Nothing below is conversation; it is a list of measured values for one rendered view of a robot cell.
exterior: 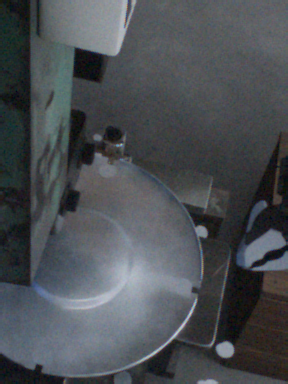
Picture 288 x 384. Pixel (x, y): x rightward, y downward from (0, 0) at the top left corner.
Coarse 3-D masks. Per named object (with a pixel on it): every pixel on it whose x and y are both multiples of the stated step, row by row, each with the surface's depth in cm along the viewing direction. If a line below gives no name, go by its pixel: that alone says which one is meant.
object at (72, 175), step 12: (72, 108) 78; (84, 120) 77; (72, 132) 76; (84, 132) 78; (72, 144) 75; (84, 144) 79; (72, 156) 74; (84, 156) 79; (72, 168) 76; (72, 180) 78; (72, 192) 76; (60, 204) 75; (72, 204) 76; (60, 216) 77; (60, 228) 79
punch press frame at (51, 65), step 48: (0, 0) 35; (0, 48) 37; (48, 48) 41; (0, 96) 40; (48, 96) 45; (0, 144) 44; (48, 144) 49; (0, 192) 48; (48, 192) 54; (0, 240) 53
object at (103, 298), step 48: (96, 192) 95; (144, 192) 96; (48, 240) 91; (96, 240) 91; (144, 240) 92; (192, 240) 93; (0, 288) 88; (48, 288) 88; (96, 288) 88; (144, 288) 89; (0, 336) 85; (48, 336) 85; (96, 336) 86; (144, 336) 86
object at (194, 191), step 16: (144, 160) 117; (160, 176) 115; (176, 176) 116; (192, 176) 116; (208, 176) 116; (176, 192) 114; (192, 192) 114; (208, 192) 115; (224, 192) 118; (192, 208) 114; (208, 208) 116; (224, 208) 116; (208, 224) 117; (160, 352) 158; (176, 352) 167; (160, 368) 164; (176, 368) 165
